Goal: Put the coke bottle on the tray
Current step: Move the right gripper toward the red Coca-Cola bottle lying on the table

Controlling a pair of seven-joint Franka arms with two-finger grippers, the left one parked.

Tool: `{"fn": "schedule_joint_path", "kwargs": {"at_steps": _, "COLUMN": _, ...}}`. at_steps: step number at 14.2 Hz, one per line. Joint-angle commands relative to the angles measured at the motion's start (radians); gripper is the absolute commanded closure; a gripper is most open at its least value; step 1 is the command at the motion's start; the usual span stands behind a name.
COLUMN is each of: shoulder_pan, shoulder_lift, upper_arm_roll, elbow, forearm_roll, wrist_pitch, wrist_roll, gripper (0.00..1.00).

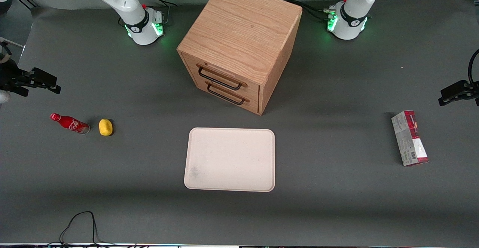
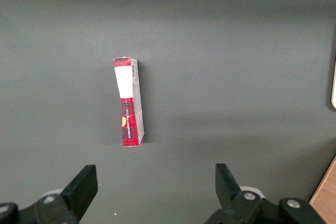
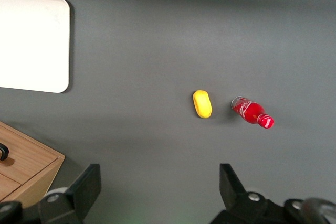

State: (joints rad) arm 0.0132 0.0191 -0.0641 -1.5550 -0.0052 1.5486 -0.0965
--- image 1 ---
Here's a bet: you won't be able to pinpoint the grey and red carton box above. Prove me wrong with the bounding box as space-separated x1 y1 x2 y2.
391 110 429 167

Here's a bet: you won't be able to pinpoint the black lower drawer handle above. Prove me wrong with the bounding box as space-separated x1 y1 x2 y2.
207 84 246 105

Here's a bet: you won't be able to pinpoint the black drawer handle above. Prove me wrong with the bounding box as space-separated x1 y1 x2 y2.
207 84 246 105
198 66 242 91

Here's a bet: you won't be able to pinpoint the black right arm base cables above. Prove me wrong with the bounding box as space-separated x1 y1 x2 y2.
141 0 179 27

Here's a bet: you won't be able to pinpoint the thin black table-edge cable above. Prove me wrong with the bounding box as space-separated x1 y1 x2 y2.
36 211 126 248

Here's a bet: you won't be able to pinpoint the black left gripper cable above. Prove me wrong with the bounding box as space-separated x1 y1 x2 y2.
467 49 479 86

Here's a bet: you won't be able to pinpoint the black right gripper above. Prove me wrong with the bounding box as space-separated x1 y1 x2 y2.
0 58 61 97

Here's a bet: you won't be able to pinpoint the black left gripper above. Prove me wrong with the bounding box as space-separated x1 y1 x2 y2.
438 80 479 107

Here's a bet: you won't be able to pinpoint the oak wooden drawer cabinet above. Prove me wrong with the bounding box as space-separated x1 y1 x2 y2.
177 0 303 116

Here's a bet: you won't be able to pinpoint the cream rectangular plastic tray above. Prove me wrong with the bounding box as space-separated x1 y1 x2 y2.
184 128 275 192

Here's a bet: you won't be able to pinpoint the red coke bottle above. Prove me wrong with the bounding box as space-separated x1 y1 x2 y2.
50 113 91 135

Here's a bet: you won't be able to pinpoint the black left arm base cables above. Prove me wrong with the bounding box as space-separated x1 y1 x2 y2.
286 0 351 21

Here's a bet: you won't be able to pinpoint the black upper drawer handle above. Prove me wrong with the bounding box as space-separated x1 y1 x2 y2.
198 66 242 91

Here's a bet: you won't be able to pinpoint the black arm base cables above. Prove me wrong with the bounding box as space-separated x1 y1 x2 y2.
141 0 179 27
286 0 351 21

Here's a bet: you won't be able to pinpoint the yellow lemon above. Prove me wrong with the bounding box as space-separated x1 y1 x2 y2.
98 119 113 137

